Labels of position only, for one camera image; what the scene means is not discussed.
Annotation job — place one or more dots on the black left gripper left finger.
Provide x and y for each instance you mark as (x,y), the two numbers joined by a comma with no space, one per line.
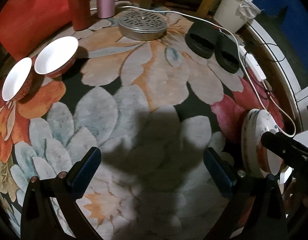
(39,219)

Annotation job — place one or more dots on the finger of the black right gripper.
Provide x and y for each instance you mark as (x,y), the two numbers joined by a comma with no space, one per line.
(293,153)

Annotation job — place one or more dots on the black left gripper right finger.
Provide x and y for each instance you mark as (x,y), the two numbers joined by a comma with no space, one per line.
(255,209)

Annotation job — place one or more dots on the white plate with blue flowers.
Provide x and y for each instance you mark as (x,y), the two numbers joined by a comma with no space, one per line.
(257,160)

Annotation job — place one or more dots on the white power strip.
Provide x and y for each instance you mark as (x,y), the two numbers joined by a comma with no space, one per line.
(251,63)

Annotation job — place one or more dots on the red bowl white inside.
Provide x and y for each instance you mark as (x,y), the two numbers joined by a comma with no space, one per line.
(18,81)
(57,57)

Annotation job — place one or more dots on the white trash bin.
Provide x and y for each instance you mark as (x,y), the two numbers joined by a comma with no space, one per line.
(233,14)

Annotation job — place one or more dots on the round perforated metal tin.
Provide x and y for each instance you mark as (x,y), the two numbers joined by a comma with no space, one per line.
(142,25)

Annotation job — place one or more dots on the red cylindrical cup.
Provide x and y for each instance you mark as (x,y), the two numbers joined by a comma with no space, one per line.
(80,14)

